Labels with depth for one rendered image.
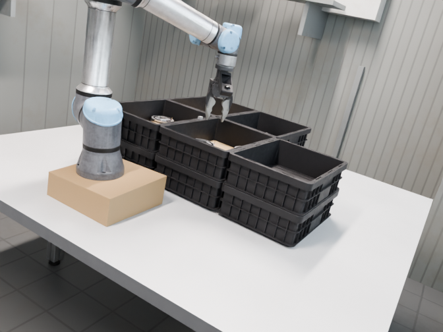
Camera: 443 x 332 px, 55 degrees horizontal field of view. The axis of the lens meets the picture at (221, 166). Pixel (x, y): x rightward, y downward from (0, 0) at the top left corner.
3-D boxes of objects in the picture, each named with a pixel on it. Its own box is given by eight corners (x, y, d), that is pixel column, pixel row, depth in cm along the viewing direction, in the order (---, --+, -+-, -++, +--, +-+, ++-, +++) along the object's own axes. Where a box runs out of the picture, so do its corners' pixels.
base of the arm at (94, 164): (105, 184, 130) (107, 154, 126) (65, 172, 135) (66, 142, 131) (133, 170, 143) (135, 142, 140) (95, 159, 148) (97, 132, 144)
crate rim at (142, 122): (156, 131, 154) (157, 125, 153) (99, 109, 168) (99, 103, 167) (216, 122, 187) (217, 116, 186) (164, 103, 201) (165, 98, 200)
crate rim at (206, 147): (225, 159, 140) (227, 152, 140) (156, 132, 154) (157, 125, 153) (276, 143, 174) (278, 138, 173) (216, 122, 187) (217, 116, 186)
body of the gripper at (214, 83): (225, 95, 171) (231, 66, 167) (229, 101, 163) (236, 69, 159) (206, 93, 169) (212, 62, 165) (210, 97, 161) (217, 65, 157)
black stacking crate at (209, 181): (213, 214, 147) (220, 182, 143) (148, 183, 161) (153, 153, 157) (264, 189, 180) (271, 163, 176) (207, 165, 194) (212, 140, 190)
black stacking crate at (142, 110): (152, 156, 157) (157, 126, 154) (97, 132, 171) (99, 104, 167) (211, 142, 190) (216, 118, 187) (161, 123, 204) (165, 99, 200)
